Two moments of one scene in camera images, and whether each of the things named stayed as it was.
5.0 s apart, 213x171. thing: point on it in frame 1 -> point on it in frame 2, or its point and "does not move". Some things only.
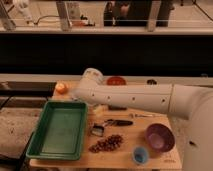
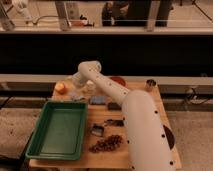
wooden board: (119, 139) does not move
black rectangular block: (117, 108) does not move
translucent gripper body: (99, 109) -> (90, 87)
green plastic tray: (60, 131) does not move
